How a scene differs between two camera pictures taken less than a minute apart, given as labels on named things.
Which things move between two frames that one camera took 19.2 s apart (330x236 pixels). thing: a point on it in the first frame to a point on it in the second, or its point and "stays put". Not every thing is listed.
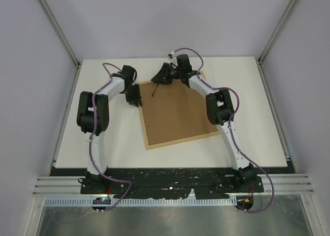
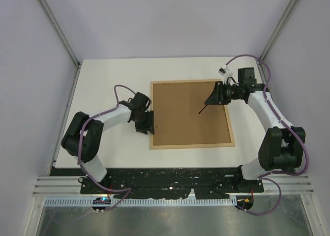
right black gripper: [161, 77] to [217, 97]
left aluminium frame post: [59, 27] stays put
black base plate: [166, 183] stays put
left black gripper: [134, 100] to [149, 126]
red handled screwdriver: [157, 84] to [202, 108]
